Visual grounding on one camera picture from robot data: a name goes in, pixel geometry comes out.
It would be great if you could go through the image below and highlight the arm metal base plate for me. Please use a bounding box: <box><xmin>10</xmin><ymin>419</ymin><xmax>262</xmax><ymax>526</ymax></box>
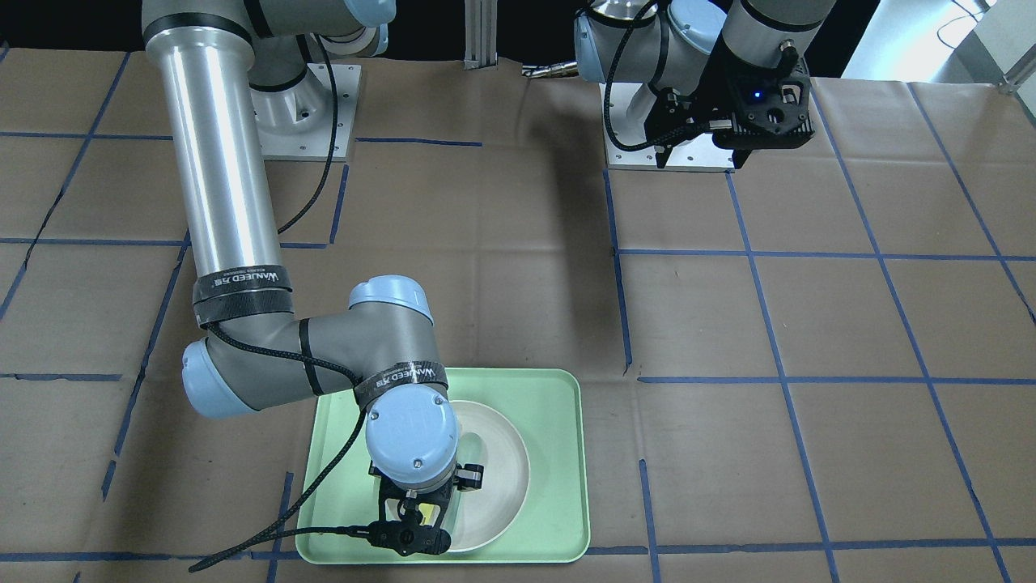
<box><xmin>249</xmin><ymin>64</ymin><xmax>363</xmax><ymax>162</ymax></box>
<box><xmin>604</xmin><ymin>83</ymin><xmax>733</xmax><ymax>172</ymax></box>

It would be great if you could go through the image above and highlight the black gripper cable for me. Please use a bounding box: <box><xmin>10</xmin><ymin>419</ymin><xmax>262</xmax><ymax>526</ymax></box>
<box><xmin>603</xmin><ymin>0</ymin><xmax>713</xmax><ymax>153</ymax></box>

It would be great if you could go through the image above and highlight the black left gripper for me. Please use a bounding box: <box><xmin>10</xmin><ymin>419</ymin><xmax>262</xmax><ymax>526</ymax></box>
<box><xmin>645</xmin><ymin>45</ymin><xmax>815</xmax><ymax>170</ymax></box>

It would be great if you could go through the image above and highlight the aluminium frame post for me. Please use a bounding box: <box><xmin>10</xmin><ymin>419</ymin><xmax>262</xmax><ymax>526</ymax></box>
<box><xmin>463</xmin><ymin>0</ymin><xmax>499</xmax><ymax>70</ymax></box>

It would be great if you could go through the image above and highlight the white round plate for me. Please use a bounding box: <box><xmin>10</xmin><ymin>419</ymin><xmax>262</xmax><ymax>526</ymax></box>
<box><xmin>444</xmin><ymin>401</ymin><xmax>530</xmax><ymax>554</ymax></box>

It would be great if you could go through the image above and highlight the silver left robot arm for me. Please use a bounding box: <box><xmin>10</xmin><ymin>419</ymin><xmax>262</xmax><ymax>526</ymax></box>
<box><xmin>574</xmin><ymin>1</ymin><xmax>834</xmax><ymax>172</ymax></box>

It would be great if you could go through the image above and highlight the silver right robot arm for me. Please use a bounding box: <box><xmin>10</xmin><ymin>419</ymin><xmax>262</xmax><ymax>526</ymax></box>
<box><xmin>141</xmin><ymin>1</ymin><xmax>482</xmax><ymax>556</ymax></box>

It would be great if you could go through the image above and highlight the light green plastic tray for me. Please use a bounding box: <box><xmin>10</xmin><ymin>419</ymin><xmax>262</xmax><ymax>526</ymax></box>
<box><xmin>295</xmin><ymin>368</ymin><xmax>591</xmax><ymax>565</ymax></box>

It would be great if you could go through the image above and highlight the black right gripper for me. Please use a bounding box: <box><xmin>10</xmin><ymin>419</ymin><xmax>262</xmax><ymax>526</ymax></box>
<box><xmin>367</xmin><ymin>464</ymin><xmax>484</xmax><ymax>557</ymax></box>

